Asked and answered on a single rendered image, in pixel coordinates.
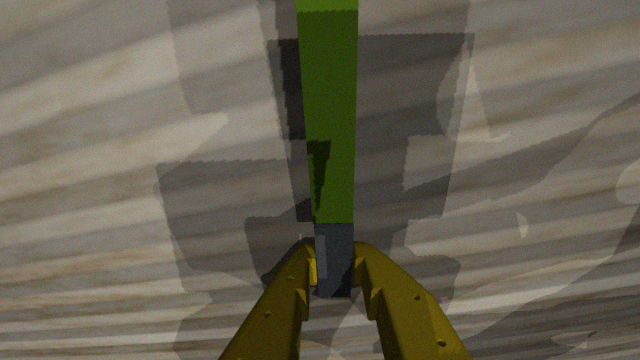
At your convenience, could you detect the lime green rod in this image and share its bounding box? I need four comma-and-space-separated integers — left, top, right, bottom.
295, 0, 358, 224

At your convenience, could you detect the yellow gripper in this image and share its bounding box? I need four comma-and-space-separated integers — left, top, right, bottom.
218, 242, 473, 360

